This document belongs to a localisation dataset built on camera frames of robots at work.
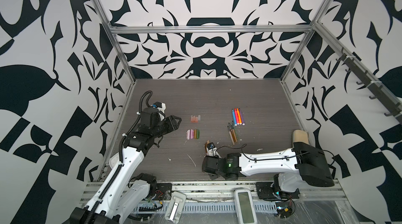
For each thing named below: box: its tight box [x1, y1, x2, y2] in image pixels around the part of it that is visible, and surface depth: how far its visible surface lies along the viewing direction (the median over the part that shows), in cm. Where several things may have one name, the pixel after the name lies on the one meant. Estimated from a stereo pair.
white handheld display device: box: [233, 188, 258, 224], surface depth 69 cm
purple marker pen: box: [239, 108, 245, 126], surface depth 101 cm
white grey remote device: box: [164, 191, 187, 224], surface depth 71 cm
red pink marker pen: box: [233, 107, 240, 126], surface depth 101 cm
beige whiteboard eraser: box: [292, 129, 310, 145], surface depth 91 cm
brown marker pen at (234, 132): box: [230, 124, 238, 143], surface depth 95 cm
